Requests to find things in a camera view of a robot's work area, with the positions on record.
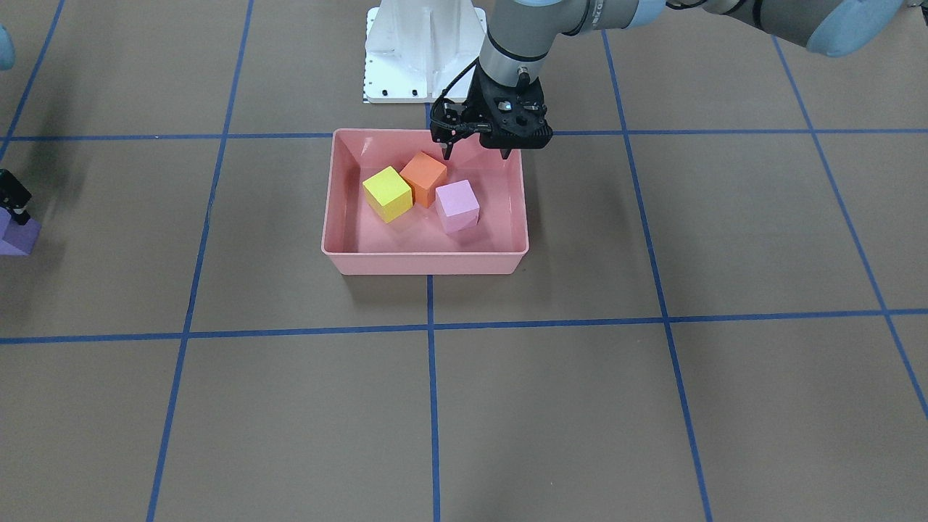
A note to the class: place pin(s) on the pink plastic bin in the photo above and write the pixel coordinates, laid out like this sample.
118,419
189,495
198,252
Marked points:
359,243

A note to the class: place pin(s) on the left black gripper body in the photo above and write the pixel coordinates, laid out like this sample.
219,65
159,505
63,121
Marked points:
479,101

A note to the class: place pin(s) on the pink foam block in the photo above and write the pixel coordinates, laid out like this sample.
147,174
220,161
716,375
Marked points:
457,206

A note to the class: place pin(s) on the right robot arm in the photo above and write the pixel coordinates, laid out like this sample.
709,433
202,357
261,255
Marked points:
8,56

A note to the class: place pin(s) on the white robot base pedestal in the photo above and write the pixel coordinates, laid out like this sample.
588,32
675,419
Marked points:
414,49

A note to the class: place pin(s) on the yellow foam block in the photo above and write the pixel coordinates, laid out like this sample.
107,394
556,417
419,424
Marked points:
388,194

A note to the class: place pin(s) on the orange foam block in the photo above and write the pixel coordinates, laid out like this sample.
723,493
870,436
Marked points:
424,175

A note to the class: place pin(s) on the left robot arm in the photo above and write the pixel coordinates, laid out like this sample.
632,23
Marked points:
520,34

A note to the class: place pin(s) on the purple foam block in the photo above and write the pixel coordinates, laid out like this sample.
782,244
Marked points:
18,240

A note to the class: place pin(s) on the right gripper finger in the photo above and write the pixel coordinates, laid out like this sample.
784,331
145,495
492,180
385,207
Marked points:
15,198

